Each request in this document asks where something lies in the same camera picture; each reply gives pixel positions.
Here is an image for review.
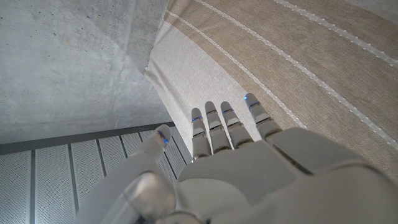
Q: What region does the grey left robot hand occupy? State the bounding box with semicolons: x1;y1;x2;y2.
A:
74;92;398;224

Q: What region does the beige striped backdrop cloth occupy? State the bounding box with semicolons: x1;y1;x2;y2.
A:
144;0;398;184

